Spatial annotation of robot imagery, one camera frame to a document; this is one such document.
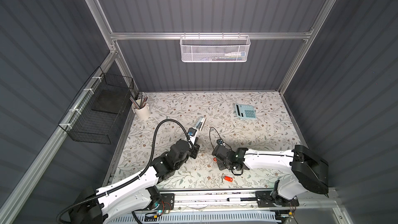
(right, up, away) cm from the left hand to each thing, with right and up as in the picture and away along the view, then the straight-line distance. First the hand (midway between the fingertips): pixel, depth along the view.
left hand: (197, 138), depth 78 cm
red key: (+16, -22, +3) cm, 27 cm away
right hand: (+13, -15, +8) cm, 21 cm away
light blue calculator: (+33, +13, +29) cm, 46 cm away
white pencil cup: (-37, +12, +24) cm, 46 cm away
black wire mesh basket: (-49, +12, -5) cm, 50 cm away
